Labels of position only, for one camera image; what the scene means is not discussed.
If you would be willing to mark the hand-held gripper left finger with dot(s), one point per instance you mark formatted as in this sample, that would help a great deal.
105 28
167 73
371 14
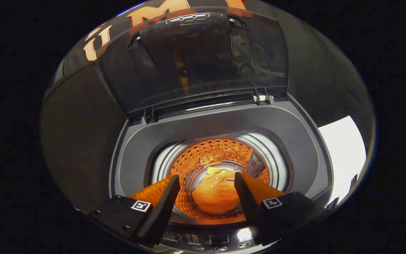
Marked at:
160 215

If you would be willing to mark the orange polo shirt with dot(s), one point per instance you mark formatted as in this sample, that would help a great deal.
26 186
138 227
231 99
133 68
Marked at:
213 197

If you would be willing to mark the dark washing machine lid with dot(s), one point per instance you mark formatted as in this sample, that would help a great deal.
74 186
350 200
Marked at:
196 60

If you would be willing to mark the white table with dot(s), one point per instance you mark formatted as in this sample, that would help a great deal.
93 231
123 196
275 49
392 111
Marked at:
344 155

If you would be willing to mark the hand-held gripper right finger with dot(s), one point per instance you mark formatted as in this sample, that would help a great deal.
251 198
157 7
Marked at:
250 208

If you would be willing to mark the grey washing machine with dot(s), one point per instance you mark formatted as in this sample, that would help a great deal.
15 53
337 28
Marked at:
224 120

